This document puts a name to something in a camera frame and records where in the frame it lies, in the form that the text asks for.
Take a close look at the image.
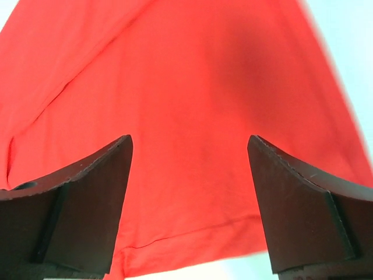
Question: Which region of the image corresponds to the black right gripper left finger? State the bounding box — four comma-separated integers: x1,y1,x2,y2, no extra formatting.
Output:
1,135,133,279

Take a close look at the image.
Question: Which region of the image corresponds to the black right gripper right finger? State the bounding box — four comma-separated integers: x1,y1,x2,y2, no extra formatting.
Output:
247,135,372,279

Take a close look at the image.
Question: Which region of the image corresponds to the red tank top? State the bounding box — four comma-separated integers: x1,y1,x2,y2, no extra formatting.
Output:
1,1,372,279

